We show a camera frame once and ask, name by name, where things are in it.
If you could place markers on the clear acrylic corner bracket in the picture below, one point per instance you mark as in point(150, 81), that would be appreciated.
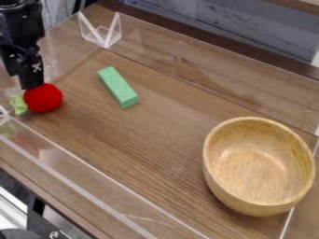
point(102, 36)

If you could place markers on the red plush tomato green leaf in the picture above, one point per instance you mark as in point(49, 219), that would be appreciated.
point(41, 99)

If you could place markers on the green foam block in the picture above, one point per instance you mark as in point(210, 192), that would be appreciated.
point(118, 86)

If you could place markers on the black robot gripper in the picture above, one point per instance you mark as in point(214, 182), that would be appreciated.
point(22, 29)

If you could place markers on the wooden bowl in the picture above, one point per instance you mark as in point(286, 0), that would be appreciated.
point(258, 166)

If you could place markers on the black table leg bracket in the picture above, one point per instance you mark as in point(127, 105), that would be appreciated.
point(38, 224)

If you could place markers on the clear acrylic tray wall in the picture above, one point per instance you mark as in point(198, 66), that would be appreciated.
point(107, 209)

